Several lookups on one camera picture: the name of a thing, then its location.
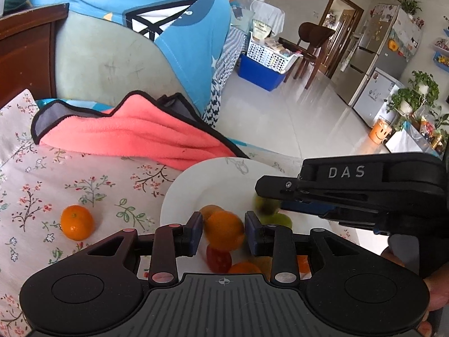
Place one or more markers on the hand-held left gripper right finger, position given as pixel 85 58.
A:
pixel 250 233

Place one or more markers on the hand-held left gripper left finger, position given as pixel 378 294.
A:
pixel 194 233

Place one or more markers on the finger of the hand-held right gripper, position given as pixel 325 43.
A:
pixel 315 209
pixel 273 187

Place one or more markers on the green oval fruit dark tip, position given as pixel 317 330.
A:
pixel 265 207

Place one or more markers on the green round fruit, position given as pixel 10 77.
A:
pixel 280 220

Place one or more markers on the red plum tomato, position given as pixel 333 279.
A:
pixel 218 259

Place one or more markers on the white round plate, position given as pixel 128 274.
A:
pixel 210 186

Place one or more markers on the person's right hand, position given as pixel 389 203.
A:
pixel 438 291

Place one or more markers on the small orange mandarin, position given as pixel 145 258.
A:
pixel 303 263
pixel 210 211

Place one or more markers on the orange smiley cup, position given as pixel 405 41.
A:
pixel 380 131

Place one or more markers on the green potted plant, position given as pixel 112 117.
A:
pixel 421 91

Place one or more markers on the small white refrigerator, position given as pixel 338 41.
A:
pixel 379 94

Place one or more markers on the pink towel grey edging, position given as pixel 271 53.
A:
pixel 140 137

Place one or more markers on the blue plastic bin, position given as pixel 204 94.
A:
pixel 259 75

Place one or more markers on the black white chevron cloth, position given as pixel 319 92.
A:
pixel 224 73

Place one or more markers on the silver refrigerator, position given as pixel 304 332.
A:
pixel 368 49

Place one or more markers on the white plastic basket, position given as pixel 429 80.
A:
pixel 270 54

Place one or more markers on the brown wooden chair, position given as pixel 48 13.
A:
pixel 315 38

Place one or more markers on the brown wooden door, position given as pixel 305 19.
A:
pixel 342 24

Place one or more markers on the small potted plant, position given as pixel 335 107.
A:
pixel 410 5

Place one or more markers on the table with white cloth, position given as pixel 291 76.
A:
pixel 266 14

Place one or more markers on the dark wooden headboard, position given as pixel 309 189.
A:
pixel 24 52

